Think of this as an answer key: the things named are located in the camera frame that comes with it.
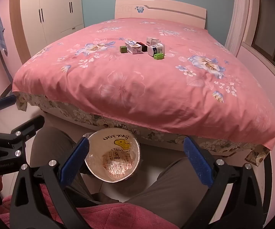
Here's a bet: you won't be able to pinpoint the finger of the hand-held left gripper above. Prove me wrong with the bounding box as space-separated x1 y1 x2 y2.
0 95 17 124
0 114 45 159

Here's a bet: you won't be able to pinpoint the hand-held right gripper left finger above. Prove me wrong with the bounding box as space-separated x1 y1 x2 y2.
9 136 95 229

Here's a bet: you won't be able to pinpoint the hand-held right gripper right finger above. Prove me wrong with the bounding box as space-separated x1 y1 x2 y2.
182 136 265 229

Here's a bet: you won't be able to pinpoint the white bottle with blue label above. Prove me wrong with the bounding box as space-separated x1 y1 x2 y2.
148 45 159 58

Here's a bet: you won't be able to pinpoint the white box with blue print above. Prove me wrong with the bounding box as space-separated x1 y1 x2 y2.
125 40 143 55

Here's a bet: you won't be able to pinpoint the white box with red label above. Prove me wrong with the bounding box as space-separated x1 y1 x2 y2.
146 37 160 46

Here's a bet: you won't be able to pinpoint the person's grey trousers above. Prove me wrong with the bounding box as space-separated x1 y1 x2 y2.
30 126 215 211

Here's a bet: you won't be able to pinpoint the floral bed skirt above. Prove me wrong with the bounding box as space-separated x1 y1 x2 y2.
16 92 270 167

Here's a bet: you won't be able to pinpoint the pink fleece garment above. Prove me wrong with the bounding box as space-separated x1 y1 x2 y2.
0 185 184 229

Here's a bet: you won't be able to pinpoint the pink floral blanket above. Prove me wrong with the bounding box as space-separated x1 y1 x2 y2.
12 19 275 151

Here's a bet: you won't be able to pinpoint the cream wardrobe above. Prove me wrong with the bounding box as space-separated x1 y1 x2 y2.
20 0 84 58

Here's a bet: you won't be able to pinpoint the white curtain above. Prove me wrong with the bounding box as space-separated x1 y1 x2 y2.
225 0 251 55

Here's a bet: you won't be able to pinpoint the window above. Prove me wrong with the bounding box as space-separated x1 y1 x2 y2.
243 0 275 77

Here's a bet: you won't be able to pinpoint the cream bed headboard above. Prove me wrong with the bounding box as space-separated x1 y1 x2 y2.
115 0 207 29

